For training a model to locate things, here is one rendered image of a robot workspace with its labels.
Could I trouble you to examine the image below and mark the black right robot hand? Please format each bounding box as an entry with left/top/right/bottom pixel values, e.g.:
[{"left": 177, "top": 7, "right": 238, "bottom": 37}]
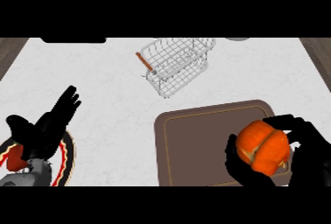
[{"left": 223, "top": 114, "right": 331, "bottom": 187}]

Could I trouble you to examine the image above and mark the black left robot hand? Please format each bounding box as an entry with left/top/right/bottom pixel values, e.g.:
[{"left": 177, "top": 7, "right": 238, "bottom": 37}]
[{"left": 4, "top": 85, "right": 83, "bottom": 162}]

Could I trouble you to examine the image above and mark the orange squash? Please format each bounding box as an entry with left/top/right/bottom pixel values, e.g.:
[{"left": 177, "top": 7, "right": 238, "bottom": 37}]
[{"left": 233, "top": 119, "right": 291, "bottom": 178}]

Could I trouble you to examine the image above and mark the brown tray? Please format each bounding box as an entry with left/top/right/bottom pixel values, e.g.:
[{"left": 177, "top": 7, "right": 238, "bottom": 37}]
[{"left": 154, "top": 99, "right": 294, "bottom": 187}]

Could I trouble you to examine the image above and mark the black patterned plate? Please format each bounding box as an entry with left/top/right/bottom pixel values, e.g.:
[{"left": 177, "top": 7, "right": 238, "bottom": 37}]
[{"left": 0, "top": 129, "right": 78, "bottom": 187}]

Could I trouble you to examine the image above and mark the red vegetable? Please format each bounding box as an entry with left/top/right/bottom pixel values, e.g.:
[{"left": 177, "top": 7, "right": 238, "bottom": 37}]
[{"left": 4, "top": 143, "right": 29, "bottom": 172}]

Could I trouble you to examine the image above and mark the black appliance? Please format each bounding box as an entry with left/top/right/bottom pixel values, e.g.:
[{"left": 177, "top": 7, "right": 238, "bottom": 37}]
[{"left": 40, "top": 38, "right": 108, "bottom": 45}]

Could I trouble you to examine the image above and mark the white wire tiered basket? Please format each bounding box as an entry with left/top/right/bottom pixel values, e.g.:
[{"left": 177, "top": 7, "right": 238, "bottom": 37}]
[{"left": 134, "top": 38, "right": 217, "bottom": 99}]

